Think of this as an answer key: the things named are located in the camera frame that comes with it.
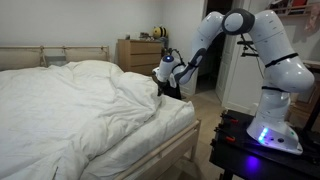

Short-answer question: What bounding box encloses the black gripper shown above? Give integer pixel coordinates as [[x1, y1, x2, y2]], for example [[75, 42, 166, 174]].
[[157, 80, 167, 96]]

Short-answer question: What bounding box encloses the white duvet blanket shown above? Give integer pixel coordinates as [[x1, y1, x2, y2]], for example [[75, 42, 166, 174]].
[[0, 60, 161, 180]]

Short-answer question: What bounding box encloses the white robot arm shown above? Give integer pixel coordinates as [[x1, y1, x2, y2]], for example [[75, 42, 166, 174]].
[[153, 8, 315, 155]]

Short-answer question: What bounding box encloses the wooden chest of drawers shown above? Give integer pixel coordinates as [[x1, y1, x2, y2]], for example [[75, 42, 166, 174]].
[[118, 39, 162, 76]]

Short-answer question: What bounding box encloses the yellow black bee plush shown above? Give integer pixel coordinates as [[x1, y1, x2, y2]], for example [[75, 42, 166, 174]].
[[153, 26, 168, 38]]

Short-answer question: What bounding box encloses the white door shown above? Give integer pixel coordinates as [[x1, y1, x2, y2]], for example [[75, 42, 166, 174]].
[[215, 35, 241, 102]]

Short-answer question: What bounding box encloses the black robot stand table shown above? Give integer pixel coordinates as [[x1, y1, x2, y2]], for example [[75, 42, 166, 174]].
[[209, 110, 320, 180]]

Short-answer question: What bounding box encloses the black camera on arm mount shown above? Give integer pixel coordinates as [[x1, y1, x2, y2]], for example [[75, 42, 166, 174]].
[[236, 39, 268, 58]]

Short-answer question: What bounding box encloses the light wooden bed frame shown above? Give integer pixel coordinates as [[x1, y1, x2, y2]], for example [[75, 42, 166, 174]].
[[0, 47, 200, 180]]

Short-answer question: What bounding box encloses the wooden wall shelf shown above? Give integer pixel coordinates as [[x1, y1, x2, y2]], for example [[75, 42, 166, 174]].
[[267, 0, 319, 16]]

